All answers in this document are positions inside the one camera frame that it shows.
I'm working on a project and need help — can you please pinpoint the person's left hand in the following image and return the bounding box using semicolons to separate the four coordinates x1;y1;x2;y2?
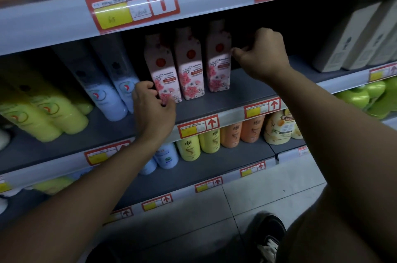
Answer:
132;81;177;142

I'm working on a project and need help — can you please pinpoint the person's right hand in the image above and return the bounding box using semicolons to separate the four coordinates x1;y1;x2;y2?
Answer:
231;27;292;83

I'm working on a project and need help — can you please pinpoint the pink floral bottle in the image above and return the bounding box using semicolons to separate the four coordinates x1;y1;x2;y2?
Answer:
143;33;183;105
205;20;232;92
173;27;205;100

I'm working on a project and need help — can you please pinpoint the small yellow bottle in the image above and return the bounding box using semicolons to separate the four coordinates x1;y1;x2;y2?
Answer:
32;176;75;196
198;128;221;154
176;135;201;162

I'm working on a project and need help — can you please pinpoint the light blue shampoo bottle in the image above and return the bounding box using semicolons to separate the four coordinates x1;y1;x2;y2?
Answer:
53;44;128;122
90;35;140;114

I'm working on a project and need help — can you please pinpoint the small orange bottle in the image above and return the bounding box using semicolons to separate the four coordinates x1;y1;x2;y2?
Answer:
240;115;266;143
220;122;243;148

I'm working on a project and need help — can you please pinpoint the yellow shampoo bottle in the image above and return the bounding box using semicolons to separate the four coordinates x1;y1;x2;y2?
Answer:
0;81;62;143
0;64;90;135
62;85;93;115

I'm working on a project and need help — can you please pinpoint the grey metal shelf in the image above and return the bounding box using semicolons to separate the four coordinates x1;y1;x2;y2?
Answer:
0;0;397;232

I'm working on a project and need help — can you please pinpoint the white shampoo bottle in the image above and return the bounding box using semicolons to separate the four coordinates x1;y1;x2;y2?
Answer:
0;129;12;151

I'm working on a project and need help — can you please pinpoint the person's right forearm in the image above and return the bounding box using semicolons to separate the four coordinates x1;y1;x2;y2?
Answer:
266;66;397;263

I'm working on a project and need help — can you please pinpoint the person's left forearm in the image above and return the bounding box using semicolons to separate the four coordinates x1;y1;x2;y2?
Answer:
0;134;167;263

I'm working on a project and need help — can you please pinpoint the person's left shoe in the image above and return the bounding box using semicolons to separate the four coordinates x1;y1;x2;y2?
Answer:
85;242;122;263

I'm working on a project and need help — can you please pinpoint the person's shoe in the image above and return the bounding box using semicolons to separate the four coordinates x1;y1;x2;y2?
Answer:
256;215;287;263
85;242;122;263

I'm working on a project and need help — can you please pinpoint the person's right shoe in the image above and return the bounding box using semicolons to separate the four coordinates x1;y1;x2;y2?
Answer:
256;215;287;263

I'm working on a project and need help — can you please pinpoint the person's right leg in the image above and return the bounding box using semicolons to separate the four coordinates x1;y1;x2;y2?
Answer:
276;185;382;263

